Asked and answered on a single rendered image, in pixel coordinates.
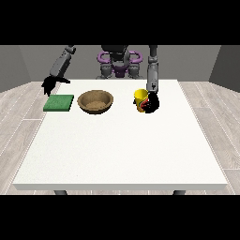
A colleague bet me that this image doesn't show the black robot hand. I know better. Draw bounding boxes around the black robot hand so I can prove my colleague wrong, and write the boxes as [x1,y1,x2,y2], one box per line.
[140,91,160,114]
[40,74,71,98]

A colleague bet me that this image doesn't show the yellow cup with melon print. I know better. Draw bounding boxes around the yellow cup with melon print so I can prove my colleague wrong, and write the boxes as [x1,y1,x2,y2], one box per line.
[132,88,150,113]

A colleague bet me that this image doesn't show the green square pad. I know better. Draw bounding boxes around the green square pad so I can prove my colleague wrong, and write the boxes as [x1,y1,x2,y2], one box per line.
[42,94,75,113]

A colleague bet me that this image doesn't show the brown wooden bowl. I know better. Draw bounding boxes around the brown wooden bowl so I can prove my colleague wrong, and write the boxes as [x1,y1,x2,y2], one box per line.
[76,89,114,115]

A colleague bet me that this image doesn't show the grey robot trunk purple rings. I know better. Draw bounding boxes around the grey robot trunk purple rings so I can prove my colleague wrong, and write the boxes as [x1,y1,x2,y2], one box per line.
[95,45,144,81]

